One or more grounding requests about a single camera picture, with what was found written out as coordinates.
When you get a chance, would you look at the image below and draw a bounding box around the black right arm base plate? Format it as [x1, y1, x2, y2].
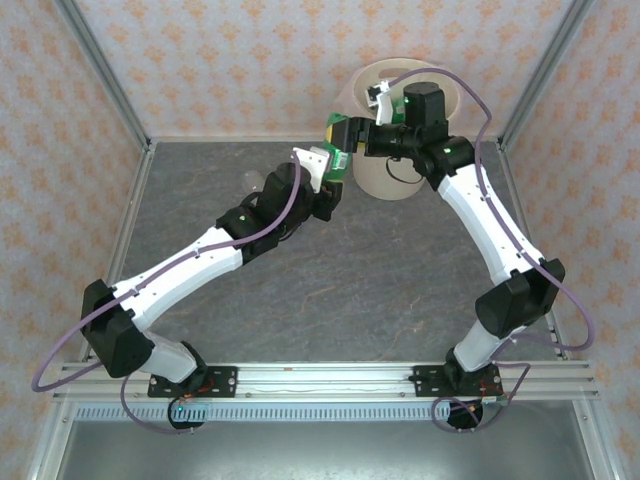
[412, 366, 504, 399]

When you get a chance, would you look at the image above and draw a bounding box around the black round cable port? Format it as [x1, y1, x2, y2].
[167, 397, 206, 431]
[446, 397, 485, 433]

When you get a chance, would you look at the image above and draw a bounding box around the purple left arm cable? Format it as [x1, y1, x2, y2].
[30, 152, 304, 394]

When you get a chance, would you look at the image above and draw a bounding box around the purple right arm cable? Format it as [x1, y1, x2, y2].
[387, 67, 597, 366]

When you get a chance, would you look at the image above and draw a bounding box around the aluminium table side rail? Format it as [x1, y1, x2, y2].
[79, 142, 157, 364]
[497, 142, 571, 362]

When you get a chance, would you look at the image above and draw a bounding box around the long aluminium base rail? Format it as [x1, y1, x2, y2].
[52, 362, 600, 401]

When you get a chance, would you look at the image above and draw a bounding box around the aluminium frame leg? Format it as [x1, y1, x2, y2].
[574, 399, 619, 480]
[27, 399, 76, 480]

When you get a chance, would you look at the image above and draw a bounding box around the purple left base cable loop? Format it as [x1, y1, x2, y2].
[121, 369, 196, 435]

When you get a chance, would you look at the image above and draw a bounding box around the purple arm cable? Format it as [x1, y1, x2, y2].
[30, 152, 304, 394]
[387, 67, 597, 366]

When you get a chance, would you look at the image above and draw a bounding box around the aluminium table back rail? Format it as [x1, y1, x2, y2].
[147, 134, 504, 146]

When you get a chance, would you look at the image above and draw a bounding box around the clear bottle Pepsi label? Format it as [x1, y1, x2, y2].
[238, 168, 266, 194]

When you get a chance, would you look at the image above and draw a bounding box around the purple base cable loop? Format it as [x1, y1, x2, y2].
[121, 369, 196, 435]
[431, 363, 531, 435]

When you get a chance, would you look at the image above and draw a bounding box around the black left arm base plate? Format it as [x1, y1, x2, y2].
[148, 366, 239, 399]

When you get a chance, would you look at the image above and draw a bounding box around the beige plastic bin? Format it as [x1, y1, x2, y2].
[349, 58, 464, 201]

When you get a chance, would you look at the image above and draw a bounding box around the aluminium corner post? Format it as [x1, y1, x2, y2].
[497, 0, 600, 151]
[52, 0, 154, 151]

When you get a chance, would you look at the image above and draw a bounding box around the grey metal sheet panel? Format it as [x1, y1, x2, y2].
[52, 419, 594, 480]

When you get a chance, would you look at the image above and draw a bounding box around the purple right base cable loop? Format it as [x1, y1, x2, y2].
[431, 363, 531, 435]

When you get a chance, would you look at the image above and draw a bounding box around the grey slotted cable duct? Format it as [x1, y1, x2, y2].
[74, 403, 576, 422]

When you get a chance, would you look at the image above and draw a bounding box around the green bottle yellow cap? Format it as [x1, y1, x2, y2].
[319, 112, 354, 187]

